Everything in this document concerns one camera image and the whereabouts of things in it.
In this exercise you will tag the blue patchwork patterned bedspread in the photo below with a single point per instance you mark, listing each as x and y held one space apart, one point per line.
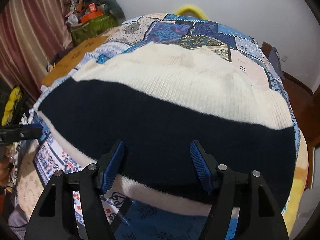
143 220

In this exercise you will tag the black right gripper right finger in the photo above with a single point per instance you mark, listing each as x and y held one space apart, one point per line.
259 214

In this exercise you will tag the orange box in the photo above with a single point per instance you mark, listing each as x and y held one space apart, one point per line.
91 15

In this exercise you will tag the white and navy knit sweater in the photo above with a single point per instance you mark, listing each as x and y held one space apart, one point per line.
157 100

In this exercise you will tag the yellow blanket under bedspread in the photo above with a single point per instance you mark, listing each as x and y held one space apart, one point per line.
298 186

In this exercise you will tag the dark grey-green plush toy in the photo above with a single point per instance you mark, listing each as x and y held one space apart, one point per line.
112 7

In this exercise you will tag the yellow curved pillow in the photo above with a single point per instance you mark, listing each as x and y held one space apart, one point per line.
191 9

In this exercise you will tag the grey garment on chair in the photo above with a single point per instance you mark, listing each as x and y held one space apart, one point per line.
274 59

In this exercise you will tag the green patterned storage bag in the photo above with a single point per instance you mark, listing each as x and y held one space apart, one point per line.
92 28

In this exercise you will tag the pink striped curtain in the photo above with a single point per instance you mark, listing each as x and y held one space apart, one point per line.
32 33

